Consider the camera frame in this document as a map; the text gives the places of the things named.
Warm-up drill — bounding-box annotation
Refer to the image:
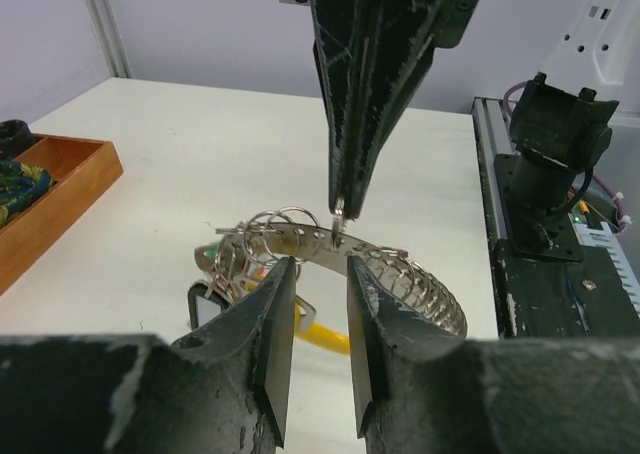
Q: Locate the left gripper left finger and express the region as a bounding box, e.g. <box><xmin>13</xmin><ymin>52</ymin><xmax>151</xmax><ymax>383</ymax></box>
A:
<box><xmin>1</xmin><ymin>258</ymin><xmax>296</xmax><ymax>453</ymax></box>

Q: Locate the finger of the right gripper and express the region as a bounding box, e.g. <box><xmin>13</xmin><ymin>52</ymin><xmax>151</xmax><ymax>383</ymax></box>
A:
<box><xmin>310</xmin><ymin>0</ymin><xmax>367</xmax><ymax>212</ymax></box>
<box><xmin>342</xmin><ymin>0</ymin><xmax>479</xmax><ymax>219</ymax></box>

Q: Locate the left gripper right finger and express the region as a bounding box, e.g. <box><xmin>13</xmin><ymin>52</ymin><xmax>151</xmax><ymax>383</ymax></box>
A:
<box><xmin>347</xmin><ymin>256</ymin><xmax>639</xmax><ymax>453</ymax></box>

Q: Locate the metal key organizer ring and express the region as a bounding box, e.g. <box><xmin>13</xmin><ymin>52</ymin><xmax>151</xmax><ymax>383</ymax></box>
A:
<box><xmin>193</xmin><ymin>198</ymin><xmax>469</xmax><ymax>358</ymax></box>

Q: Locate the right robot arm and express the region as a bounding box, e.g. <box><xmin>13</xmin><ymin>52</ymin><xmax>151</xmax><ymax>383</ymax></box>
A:
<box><xmin>309</xmin><ymin>0</ymin><xmax>639</xmax><ymax>338</ymax></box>

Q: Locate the black tag key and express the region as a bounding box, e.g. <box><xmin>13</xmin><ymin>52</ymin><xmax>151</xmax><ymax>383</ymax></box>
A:
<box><xmin>187</xmin><ymin>281</ymin><xmax>230</xmax><ymax>330</ymax></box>

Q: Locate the wooden compartment tray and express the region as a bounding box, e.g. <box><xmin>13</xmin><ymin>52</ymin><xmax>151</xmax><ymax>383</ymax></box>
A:
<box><xmin>1</xmin><ymin>134</ymin><xmax>123</xmax><ymax>292</ymax></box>

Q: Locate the white cable duct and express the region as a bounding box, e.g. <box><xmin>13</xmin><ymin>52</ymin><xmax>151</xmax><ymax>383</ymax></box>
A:
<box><xmin>573</xmin><ymin>222</ymin><xmax>639</xmax><ymax>314</ymax></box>

